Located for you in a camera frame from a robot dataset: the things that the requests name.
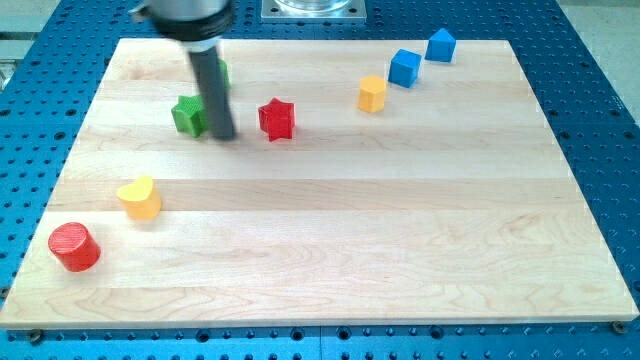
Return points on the green star block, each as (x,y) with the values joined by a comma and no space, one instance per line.
(188,115)

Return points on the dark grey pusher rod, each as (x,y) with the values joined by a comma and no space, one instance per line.
(212,87)

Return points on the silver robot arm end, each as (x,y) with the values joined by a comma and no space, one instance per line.
(197,24)

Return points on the red star block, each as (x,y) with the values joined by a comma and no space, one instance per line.
(277,119)

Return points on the yellow heart block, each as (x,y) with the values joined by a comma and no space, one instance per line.
(140,199)

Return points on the light wooden board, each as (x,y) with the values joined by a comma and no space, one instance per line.
(452,205)

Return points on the yellow hexagon block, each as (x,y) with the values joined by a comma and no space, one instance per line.
(372,94)

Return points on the green block behind rod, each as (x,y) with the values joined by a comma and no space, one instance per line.
(225,74)

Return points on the blue cube block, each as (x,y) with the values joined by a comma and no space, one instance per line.
(404,68)

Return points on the blue pentagon block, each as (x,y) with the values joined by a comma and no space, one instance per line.
(441,46)

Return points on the red cylinder block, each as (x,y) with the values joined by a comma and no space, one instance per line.
(74,246)

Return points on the left board clamp screw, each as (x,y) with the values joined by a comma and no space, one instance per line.
(35,336)

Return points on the board clamp screw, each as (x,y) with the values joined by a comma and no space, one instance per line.
(618,327)
(35,336)

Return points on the right board clamp screw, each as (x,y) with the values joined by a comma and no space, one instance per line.
(618,327)

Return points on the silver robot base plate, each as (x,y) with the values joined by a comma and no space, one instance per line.
(307,10)

